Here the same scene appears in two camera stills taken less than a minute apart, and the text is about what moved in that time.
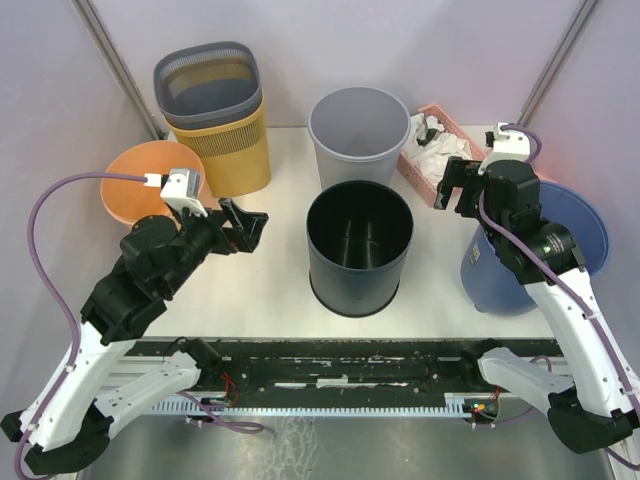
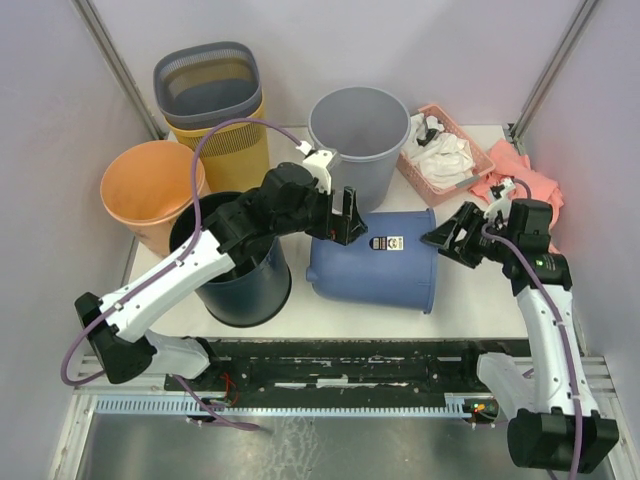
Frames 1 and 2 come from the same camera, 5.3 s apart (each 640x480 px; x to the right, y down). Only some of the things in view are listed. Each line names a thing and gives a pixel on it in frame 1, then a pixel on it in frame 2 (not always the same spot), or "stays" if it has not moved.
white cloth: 430,147 stays
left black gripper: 248,225 to 336,227
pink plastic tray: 413,172 stays
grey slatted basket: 207,83 stays
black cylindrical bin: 358,236 to 257,288
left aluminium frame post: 117,65 stays
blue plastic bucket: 493,284 to 390,265
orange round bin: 131,200 stays
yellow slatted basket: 235,155 stays
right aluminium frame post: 556,61 stays
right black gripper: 460,173 to 469,217
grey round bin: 358,134 stays
